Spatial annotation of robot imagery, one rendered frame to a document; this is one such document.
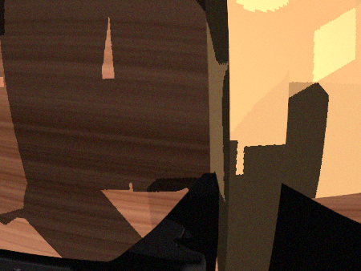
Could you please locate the tan wooden tray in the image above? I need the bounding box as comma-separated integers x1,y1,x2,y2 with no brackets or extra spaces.
205,0,361,271

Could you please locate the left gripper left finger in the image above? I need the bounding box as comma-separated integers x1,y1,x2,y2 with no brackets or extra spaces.
0,173,219,271

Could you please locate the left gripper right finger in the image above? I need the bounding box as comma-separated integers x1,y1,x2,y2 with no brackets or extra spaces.
269,183,361,271

